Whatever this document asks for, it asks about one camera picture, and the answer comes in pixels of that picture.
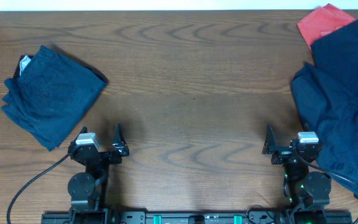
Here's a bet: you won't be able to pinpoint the folded navy shorts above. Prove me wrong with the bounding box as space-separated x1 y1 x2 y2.
1 45 108 151

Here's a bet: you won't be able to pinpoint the navy shorts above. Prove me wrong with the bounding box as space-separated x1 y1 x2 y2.
1 45 108 151
291 21 358 196

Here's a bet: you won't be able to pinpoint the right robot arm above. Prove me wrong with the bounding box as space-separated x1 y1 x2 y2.
262 126 331 223

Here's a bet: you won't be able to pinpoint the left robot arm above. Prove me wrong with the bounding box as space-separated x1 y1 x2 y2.
68 123 129 224

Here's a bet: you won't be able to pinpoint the red t-shirt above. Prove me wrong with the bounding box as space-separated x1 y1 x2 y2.
297 4 356 49

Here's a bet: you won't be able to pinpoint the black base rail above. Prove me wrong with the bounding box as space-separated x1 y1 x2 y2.
41 210 352 224

